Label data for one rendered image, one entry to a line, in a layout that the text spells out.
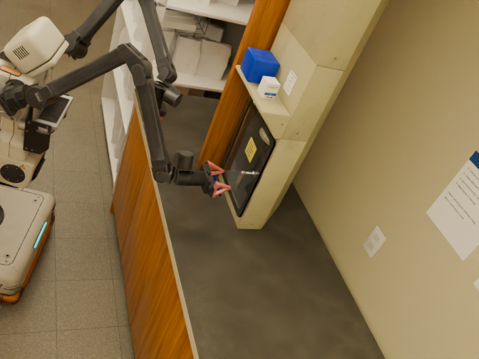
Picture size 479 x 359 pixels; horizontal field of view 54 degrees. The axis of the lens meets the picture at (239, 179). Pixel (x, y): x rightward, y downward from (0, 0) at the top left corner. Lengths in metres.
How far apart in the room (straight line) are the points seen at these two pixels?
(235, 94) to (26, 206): 1.35
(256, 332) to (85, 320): 1.23
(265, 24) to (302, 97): 0.38
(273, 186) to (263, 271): 0.33
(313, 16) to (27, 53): 1.03
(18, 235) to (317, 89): 1.68
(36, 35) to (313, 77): 1.01
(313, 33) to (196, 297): 0.97
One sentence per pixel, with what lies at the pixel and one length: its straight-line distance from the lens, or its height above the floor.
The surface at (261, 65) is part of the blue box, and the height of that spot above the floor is 1.58.
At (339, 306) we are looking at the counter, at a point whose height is 0.94.
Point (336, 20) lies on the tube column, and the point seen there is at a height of 1.86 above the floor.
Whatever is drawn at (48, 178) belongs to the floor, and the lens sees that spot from 3.37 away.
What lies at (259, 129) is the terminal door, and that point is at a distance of 1.82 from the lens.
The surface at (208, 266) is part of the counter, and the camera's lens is 1.79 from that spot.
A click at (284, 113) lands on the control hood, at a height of 1.51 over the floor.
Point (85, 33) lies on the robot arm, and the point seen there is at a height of 1.32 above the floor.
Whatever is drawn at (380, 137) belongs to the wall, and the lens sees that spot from 1.94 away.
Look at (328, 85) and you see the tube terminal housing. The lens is 1.64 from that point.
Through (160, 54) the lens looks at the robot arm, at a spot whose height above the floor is 1.39.
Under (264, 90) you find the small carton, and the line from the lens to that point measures 1.68.
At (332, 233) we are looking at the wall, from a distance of 2.14.
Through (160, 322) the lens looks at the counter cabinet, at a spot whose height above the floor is 0.57.
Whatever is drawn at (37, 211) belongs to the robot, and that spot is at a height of 0.28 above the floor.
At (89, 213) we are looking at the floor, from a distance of 3.17.
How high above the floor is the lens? 2.25
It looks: 36 degrees down
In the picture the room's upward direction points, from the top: 24 degrees clockwise
